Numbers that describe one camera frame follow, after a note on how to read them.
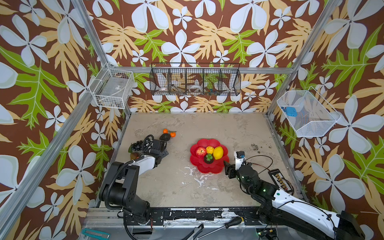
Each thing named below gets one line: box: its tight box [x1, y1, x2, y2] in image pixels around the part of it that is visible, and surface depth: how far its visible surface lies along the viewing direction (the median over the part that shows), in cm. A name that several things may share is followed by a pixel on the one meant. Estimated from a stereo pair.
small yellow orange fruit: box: [206, 145, 215, 155], surface depth 96 cm
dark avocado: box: [159, 133, 171, 142], surface depth 103 cm
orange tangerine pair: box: [163, 128, 177, 138], surface depth 107 cm
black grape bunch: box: [131, 140, 143, 151], surface depth 98 cm
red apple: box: [196, 147, 207, 157], surface depth 93 cm
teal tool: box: [82, 228, 111, 240], surface depth 70 cm
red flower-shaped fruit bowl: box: [190, 138, 230, 174], surface depth 95 cm
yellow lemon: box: [213, 146, 224, 160], surface depth 95 cm
